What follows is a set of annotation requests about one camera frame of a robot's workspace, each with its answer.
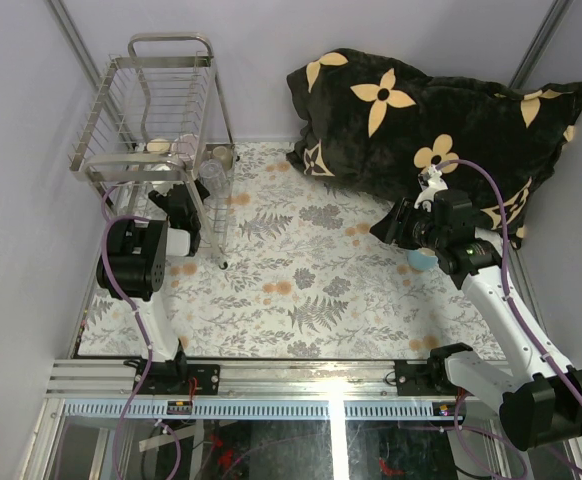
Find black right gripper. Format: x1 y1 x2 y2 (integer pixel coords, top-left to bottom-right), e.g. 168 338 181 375
368 196 447 253

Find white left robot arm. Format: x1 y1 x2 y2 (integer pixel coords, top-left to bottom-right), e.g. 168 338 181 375
96 184 202 395

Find pink ribbed ceramic mug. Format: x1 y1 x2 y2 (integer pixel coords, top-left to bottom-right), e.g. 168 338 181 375
170 133 199 163

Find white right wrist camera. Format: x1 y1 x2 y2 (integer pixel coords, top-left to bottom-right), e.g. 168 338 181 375
414 166 448 212

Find light blue ceramic mug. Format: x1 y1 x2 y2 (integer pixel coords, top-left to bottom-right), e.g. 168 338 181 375
407 248 438 272

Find olive green ceramic mug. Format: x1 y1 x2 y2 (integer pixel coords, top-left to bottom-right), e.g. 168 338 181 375
212 145 234 171

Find black floral plush pillow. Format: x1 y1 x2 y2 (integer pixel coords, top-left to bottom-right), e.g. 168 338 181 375
286 48 582 248

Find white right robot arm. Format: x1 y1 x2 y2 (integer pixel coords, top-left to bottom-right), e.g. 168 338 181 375
371 190 582 451

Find clear glass tumbler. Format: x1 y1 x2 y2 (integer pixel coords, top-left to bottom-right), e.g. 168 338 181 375
199 158 227 194

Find steel two-tier dish rack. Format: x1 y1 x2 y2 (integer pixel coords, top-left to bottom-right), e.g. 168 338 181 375
70 33 228 269

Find aluminium front rail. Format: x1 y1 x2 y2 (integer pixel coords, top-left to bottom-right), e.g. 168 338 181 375
45 357 582 421

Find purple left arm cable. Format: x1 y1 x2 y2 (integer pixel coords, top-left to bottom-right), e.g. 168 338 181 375
99 184 182 480

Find floral patterned table mat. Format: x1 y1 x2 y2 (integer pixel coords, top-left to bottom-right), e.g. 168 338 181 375
74 141 537 360

